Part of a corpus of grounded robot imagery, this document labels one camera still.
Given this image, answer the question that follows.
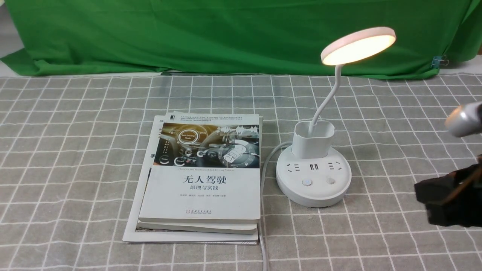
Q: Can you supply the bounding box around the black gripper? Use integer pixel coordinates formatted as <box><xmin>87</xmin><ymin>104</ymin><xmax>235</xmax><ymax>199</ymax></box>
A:
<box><xmin>414</xmin><ymin>155</ymin><xmax>482</xmax><ymax>228</ymax></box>

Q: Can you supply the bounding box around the white desk lamp with sockets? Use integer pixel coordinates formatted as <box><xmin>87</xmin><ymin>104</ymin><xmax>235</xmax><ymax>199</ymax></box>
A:
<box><xmin>276</xmin><ymin>26</ymin><xmax>396</xmax><ymax>208</ymax></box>

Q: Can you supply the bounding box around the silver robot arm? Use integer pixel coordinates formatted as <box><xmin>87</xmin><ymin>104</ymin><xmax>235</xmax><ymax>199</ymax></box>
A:
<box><xmin>414</xmin><ymin>102</ymin><xmax>482</xmax><ymax>228</ymax></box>

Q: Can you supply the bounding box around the blue binder clip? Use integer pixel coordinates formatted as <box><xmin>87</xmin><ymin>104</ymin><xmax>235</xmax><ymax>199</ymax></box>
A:
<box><xmin>430</xmin><ymin>55</ymin><xmax>450</xmax><ymax>69</ymax></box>

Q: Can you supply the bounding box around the middle book under top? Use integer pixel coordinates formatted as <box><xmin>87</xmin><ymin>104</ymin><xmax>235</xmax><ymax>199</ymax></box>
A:
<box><xmin>136</xmin><ymin>111</ymin><xmax>263</xmax><ymax>235</ymax></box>

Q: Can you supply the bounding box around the top book white cover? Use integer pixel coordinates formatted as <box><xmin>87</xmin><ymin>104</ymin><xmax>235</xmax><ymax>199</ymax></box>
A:
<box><xmin>138</xmin><ymin>114</ymin><xmax>261</xmax><ymax>225</ymax></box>

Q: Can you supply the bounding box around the bottom large white book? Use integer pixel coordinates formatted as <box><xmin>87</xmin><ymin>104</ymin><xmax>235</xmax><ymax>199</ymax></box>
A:
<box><xmin>122</xmin><ymin>115</ymin><xmax>258</xmax><ymax>245</ymax></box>

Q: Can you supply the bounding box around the grey checked tablecloth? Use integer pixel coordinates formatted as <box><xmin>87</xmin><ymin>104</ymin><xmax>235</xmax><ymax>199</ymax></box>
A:
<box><xmin>0</xmin><ymin>74</ymin><xmax>481</xmax><ymax>271</ymax></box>

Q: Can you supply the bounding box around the green backdrop cloth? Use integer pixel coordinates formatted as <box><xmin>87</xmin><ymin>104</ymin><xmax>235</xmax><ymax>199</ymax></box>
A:
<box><xmin>1</xmin><ymin>0</ymin><xmax>481</xmax><ymax>79</ymax></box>

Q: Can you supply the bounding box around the white lamp power cable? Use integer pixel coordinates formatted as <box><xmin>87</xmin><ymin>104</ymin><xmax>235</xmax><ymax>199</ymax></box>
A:
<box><xmin>259</xmin><ymin>142</ymin><xmax>293</xmax><ymax>271</ymax></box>

